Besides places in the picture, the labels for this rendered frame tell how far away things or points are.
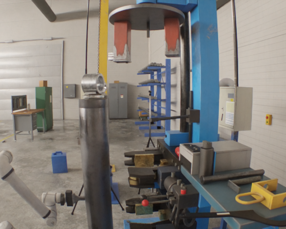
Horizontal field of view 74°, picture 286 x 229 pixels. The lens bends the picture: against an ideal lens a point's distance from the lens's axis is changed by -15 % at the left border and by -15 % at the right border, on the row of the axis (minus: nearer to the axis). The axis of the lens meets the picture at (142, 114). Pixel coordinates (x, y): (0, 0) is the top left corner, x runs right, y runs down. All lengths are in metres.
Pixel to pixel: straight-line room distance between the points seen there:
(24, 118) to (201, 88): 6.36
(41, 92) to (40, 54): 4.62
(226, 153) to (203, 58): 0.74
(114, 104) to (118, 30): 10.12
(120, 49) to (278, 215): 1.43
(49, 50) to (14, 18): 3.12
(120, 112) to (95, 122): 10.24
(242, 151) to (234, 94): 0.76
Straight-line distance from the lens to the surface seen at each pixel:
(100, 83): 1.66
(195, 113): 1.64
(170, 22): 1.64
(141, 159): 1.83
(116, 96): 11.70
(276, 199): 0.98
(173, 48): 1.59
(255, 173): 1.30
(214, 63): 1.71
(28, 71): 13.08
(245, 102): 2.07
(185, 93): 1.83
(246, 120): 2.09
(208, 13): 1.79
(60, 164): 4.30
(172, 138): 1.81
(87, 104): 1.53
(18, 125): 7.50
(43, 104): 8.69
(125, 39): 1.68
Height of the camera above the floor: 1.53
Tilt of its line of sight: 6 degrees down
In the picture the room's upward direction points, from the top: straight up
